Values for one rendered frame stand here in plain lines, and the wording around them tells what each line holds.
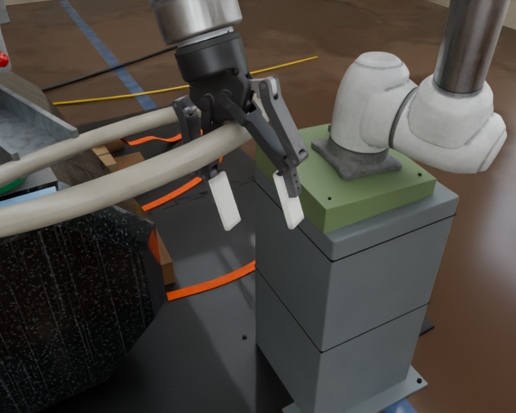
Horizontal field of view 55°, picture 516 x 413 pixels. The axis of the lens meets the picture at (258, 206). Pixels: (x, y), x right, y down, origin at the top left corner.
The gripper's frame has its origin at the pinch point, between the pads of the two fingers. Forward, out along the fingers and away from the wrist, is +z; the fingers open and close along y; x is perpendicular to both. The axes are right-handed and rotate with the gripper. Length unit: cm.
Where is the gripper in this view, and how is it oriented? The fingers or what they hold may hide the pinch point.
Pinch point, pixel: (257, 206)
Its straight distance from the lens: 61.1
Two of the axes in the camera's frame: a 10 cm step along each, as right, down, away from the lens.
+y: -8.2, 0.5, 5.7
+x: -4.9, 4.3, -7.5
